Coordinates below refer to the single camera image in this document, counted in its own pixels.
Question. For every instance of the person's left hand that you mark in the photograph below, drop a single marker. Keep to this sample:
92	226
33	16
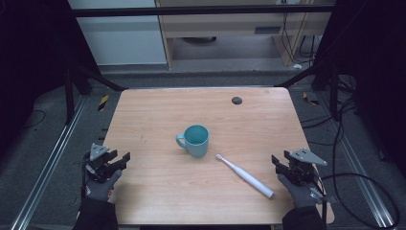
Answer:
102	191

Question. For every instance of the yellow black tape strip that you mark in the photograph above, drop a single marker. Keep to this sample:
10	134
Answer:
103	103
310	99

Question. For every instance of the white cabinet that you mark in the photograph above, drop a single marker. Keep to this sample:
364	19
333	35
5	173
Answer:
121	41

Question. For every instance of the black curtain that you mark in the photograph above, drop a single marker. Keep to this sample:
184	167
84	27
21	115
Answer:
28	64
376	80

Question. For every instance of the person's right hand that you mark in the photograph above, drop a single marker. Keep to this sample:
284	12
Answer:
303	195

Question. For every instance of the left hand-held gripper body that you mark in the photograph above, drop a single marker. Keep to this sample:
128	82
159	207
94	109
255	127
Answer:
99	166

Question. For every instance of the black horizontal frame bar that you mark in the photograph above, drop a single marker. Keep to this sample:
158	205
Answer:
191	11

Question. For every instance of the aluminium floor rail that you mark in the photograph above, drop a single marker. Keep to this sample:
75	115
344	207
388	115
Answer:
357	163
51	159

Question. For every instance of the small white floor object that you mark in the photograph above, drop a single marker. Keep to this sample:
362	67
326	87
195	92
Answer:
297	66

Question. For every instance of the white electric toothbrush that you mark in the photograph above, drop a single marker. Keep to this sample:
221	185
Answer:
247	177

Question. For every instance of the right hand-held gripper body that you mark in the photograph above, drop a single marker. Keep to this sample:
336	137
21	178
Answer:
301	171

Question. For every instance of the dark round table grommet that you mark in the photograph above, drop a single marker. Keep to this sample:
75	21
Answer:
236	100

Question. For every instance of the black metal frame strut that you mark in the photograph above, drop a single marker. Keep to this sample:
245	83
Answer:
95	76
303	75

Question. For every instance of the teal mug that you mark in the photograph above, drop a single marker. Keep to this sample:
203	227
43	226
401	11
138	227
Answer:
196	143

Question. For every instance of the light wooden desk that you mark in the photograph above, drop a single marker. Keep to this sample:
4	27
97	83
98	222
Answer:
223	27

